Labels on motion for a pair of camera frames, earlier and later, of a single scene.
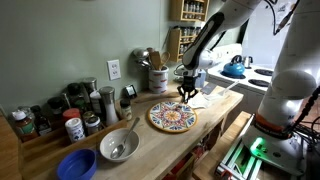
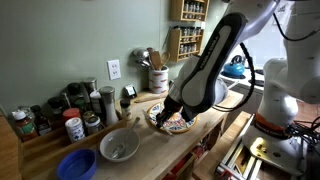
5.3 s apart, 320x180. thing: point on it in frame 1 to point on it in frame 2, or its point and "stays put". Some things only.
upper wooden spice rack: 189,10 stays put
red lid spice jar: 71,113 stays put
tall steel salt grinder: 110,111 stays put
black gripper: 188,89 to 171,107
